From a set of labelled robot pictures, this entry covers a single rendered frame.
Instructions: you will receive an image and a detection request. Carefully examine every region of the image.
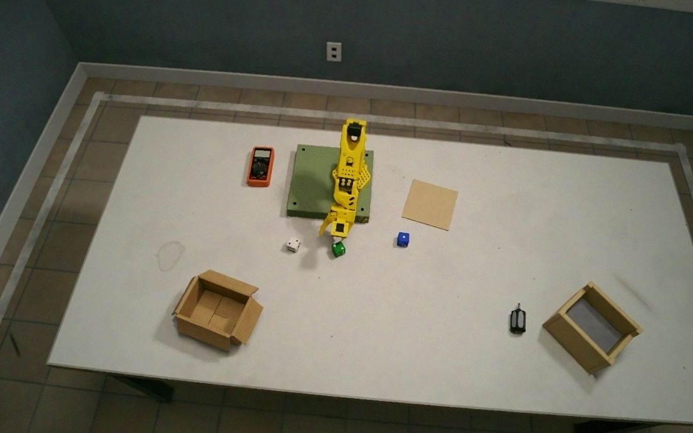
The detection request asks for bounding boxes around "orange digital multimeter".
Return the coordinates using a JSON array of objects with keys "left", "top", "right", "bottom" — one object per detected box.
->
[{"left": 247, "top": 146, "right": 275, "bottom": 187}]

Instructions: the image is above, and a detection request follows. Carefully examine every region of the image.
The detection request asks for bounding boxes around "blue die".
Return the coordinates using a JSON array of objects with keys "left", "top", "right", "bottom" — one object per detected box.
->
[{"left": 397, "top": 232, "right": 409, "bottom": 247}]

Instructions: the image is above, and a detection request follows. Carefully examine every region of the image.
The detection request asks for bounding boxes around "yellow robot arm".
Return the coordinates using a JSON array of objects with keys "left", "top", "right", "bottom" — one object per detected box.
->
[{"left": 332, "top": 119, "right": 370, "bottom": 210}]

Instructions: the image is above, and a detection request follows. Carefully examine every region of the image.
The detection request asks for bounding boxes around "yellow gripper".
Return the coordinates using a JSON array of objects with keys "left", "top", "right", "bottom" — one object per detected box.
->
[{"left": 319, "top": 203, "right": 356, "bottom": 241}]

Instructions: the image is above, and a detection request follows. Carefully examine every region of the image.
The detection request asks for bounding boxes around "green die with white pips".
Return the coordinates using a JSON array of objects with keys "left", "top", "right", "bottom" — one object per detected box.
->
[{"left": 332, "top": 241, "right": 346, "bottom": 258}]

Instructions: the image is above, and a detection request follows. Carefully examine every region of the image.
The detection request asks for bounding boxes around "tan flat mat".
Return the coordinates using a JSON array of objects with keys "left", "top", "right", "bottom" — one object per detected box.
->
[{"left": 402, "top": 179, "right": 458, "bottom": 231}]

